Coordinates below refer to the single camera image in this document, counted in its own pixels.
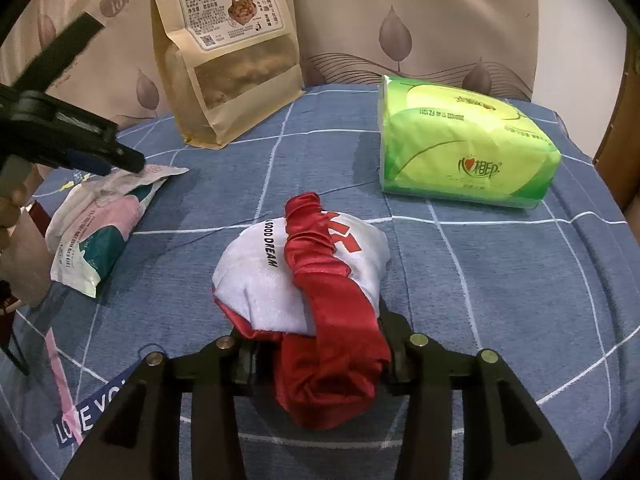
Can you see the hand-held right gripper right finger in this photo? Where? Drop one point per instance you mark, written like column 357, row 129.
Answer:
column 417, row 360

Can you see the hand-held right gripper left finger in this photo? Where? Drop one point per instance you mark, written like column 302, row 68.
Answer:
column 225, row 362

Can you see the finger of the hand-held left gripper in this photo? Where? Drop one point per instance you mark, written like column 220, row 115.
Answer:
column 65, row 45
column 100, row 147

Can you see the white and pink soft packet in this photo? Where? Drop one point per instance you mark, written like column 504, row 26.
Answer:
column 100, row 230

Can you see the red and white cloth pouch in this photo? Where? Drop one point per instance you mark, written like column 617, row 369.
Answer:
column 320, row 300

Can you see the person's left hand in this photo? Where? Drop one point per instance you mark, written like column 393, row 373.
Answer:
column 22, row 260

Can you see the blue plaid blanket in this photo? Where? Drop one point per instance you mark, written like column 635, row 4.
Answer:
column 475, row 285

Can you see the kraft paper snack bag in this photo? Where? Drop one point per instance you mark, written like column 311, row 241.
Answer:
column 225, row 50

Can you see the green tissue pack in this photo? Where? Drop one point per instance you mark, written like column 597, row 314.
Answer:
column 450, row 145

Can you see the brown wooden furniture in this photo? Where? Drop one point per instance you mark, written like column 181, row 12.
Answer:
column 617, row 160

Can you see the beige leaf-print fabric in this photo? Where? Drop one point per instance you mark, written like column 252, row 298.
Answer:
column 350, row 15

